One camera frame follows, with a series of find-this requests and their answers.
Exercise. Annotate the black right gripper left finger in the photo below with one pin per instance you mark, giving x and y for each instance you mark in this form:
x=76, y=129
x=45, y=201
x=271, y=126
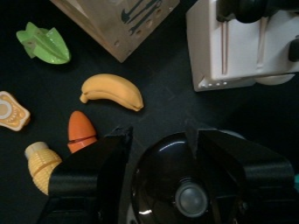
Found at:
x=85, y=180

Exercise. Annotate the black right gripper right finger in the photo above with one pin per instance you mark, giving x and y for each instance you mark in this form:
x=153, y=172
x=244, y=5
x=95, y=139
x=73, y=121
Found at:
x=252, y=175

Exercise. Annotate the teal plastic basket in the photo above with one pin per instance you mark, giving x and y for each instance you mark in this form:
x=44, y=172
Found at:
x=296, y=182

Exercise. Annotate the yellow toy corn cob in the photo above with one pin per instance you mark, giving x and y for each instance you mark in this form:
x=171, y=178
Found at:
x=40, y=166

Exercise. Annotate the orange toy carrot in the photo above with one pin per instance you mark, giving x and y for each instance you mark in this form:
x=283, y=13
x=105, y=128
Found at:
x=79, y=128

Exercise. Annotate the black glossy pot lid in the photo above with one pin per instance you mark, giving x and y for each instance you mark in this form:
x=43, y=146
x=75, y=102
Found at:
x=163, y=163

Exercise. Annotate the toy bread slice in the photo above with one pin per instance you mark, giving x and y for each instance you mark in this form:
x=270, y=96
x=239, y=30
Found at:
x=13, y=115

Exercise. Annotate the yellow toy banana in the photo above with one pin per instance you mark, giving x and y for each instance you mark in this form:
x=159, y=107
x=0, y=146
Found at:
x=112, y=89

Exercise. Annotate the white toy toaster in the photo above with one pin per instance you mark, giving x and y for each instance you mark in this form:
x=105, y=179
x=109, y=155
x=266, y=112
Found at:
x=240, y=52

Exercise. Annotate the green toy star fruit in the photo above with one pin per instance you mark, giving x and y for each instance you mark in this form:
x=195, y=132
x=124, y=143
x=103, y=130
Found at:
x=48, y=48

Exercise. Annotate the wooden toy toolbox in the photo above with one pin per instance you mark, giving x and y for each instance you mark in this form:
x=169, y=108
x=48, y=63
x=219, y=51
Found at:
x=100, y=23

